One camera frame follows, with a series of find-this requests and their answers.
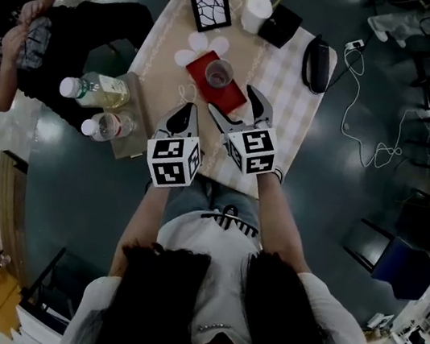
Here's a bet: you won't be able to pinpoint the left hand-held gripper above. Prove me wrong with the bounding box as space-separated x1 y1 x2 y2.
139 96 212 195

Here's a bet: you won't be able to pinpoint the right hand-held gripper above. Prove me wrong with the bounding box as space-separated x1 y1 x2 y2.
196 78 288 180

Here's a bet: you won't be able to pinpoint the red tray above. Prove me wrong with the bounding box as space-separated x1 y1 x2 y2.
179 45 256 118

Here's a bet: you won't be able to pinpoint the clear plastic cup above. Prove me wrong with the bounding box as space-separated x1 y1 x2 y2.
202 56 236 90

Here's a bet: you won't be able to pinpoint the person's right forearm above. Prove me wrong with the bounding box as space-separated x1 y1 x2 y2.
243 169 328 276

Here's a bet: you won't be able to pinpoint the person's left forearm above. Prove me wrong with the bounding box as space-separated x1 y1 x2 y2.
108 176 172 284

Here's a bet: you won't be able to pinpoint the checked beige tablecloth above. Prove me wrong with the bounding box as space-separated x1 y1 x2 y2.
110 0 346 209

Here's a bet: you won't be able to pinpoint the person's blue jeans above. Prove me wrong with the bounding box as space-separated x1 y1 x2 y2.
160 170 267 237

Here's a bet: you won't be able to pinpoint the brown cardboard board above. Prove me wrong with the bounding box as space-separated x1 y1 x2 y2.
104 69 167 166

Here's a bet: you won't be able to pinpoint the small clear plastic bottle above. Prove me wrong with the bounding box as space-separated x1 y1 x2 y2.
79 104 141 149

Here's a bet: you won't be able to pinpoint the white flower-shaped coaster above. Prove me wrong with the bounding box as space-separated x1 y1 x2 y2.
172 28 233 76

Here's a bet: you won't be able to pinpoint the black square box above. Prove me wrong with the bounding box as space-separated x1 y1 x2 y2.
255 0 306 52

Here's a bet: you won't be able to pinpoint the large bottle with yellow liquid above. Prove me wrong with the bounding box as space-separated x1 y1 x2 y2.
56 65 135 116

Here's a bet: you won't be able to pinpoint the white paper roll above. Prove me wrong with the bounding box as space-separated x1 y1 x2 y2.
238 0 275 37

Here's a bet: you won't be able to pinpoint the black branch-pattern lantern box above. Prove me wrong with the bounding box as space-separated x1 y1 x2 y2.
180 0 237 38

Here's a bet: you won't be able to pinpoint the person's white shirt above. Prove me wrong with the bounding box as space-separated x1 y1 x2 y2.
58 180 389 344

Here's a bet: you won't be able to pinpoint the white power plug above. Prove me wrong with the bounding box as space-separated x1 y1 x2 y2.
344 36 365 53

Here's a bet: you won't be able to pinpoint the wooden plank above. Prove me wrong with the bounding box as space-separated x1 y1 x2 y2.
0 148 46 288

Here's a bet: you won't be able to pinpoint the blue chair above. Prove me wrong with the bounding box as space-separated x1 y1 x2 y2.
335 215 430 306

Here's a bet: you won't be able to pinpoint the white cable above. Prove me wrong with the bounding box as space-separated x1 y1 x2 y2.
324 44 428 175

